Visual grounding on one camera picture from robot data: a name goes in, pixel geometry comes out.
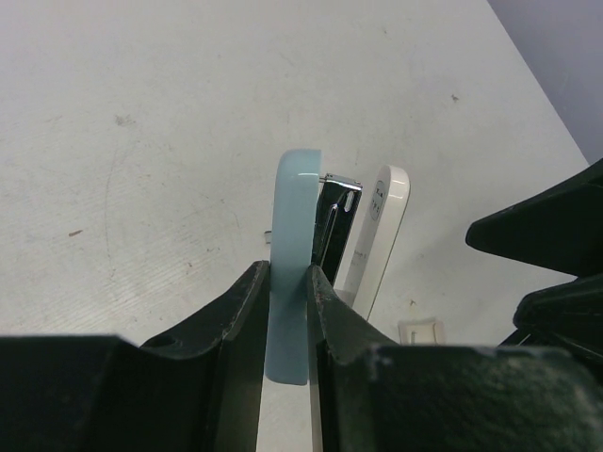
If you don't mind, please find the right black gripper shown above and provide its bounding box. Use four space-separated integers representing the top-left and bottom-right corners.
465 162 602 351

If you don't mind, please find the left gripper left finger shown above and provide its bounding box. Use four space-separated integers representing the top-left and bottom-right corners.
1 261 269 451

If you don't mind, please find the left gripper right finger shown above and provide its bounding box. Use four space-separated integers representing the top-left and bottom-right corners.
306 266 602 451

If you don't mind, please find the blue and white stapler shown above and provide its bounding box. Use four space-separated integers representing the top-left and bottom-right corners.
265 149 411 386

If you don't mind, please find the open white staple box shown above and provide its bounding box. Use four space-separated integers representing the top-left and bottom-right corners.
398 317 446 346

